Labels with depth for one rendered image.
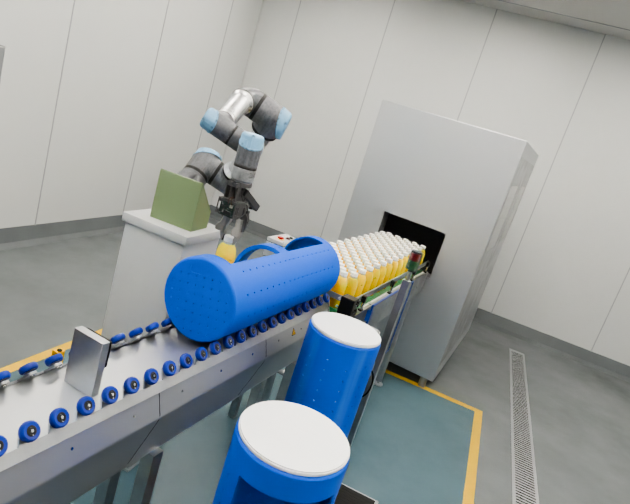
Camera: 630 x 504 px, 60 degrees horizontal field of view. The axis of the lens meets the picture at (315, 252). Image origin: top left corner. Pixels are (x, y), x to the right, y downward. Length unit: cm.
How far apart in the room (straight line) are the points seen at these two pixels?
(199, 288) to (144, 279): 64
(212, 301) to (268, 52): 587
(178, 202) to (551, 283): 516
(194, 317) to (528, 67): 549
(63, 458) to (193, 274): 67
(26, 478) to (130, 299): 122
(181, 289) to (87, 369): 46
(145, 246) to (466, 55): 510
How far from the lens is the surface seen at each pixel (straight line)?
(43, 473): 141
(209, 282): 176
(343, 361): 199
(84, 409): 143
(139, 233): 237
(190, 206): 231
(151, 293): 239
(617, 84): 677
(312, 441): 137
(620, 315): 693
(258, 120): 218
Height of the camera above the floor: 177
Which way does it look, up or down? 14 degrees down
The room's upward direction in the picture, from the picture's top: 17 degrees clockwise
